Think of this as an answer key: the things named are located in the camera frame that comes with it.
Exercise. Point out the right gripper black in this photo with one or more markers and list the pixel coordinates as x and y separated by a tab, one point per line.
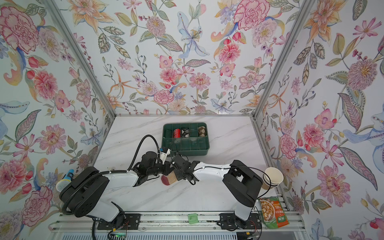
179	177

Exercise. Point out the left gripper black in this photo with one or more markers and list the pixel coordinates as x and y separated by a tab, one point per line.
166	167

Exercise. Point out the striped tan maroon purple sock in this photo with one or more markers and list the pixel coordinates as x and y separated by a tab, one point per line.
169	179

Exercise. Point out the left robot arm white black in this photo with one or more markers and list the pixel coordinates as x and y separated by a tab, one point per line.
86	195

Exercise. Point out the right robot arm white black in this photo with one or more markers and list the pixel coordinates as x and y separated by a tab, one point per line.
242	182

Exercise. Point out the green divided organizer tray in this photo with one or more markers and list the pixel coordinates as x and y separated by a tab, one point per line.
192	146

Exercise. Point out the red rolled sock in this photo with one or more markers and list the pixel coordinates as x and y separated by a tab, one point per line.
177	133

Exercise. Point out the black white argyle rolled sock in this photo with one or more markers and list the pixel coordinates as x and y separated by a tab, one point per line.
185	132

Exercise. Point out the brown checkered rolled sock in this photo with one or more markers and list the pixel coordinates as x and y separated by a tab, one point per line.
202	131

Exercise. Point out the green sticky tag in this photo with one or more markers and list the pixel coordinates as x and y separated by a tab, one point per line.
193	218

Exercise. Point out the stacked paper cups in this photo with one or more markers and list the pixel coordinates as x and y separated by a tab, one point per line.
272	178

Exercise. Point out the blue white toy microphone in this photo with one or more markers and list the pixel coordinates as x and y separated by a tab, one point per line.
65	181

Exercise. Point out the green snack packet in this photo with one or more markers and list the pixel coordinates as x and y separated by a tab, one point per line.
274	216

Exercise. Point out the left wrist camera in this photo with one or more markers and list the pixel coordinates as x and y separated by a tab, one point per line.
164	153

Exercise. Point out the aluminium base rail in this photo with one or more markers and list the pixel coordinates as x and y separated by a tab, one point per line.
147	222

